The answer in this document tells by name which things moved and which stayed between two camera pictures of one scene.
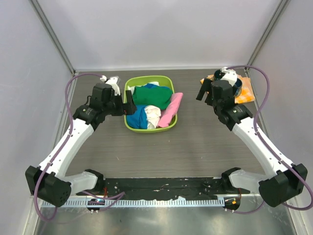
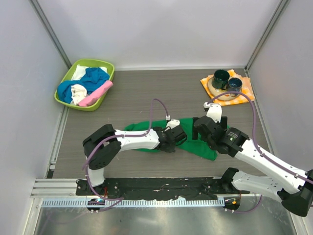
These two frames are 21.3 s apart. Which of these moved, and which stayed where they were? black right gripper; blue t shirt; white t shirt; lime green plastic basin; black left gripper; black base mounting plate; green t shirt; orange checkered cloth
Moved: white t shirt; black left gripper; blue t shirt; lime green plastic basin; green t shirt; black right gripper
Stayed: black base mounting plate; orange checkered cloth
